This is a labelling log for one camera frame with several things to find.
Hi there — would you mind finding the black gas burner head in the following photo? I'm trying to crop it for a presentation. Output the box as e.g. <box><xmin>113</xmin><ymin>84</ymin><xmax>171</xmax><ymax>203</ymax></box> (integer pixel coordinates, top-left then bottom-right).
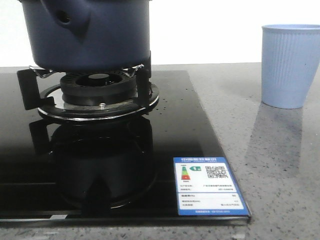
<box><xmin>60</xmin><ymin>71</ymin><xmax>137</xmax><ymax>106</ymax></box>

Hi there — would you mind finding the black metal pot support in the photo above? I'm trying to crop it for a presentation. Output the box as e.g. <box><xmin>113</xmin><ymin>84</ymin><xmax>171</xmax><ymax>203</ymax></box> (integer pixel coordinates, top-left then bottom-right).
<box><xmin>16</xmin><ymin>57</ymin><xmax>159</xmax><ymax>122</ymax></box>

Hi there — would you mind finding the blue energy label sticker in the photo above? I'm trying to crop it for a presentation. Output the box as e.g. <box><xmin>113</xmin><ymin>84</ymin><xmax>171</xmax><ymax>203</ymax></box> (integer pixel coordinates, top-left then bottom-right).
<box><xmin>173</xmin><ymin>156</ymin><xmax>250</xmax><ymax>217</ymax></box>

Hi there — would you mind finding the dark blue cooking pot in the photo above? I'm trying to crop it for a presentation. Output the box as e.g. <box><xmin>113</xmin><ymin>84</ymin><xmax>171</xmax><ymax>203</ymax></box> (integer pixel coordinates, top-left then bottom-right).
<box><xmin>21</xmin><ymin>0</ymin><xmax>150</xmax><ymax>73</ymax></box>

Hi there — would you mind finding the black glass gas stove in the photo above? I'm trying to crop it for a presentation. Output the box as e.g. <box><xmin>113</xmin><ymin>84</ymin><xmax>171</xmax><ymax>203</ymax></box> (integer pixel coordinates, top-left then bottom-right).
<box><xmin>0</xmin><ymin>70</ymin><xmax>251</xmax><ymax>227</ymax></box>

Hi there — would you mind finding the light blue ribbed cup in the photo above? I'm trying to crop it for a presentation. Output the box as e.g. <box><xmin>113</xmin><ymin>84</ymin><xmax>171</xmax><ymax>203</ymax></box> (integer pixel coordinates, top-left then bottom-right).
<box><xmin>261</xmin><ymin>24</ymin><xmax>320</xmax><ymax>109</ymax></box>

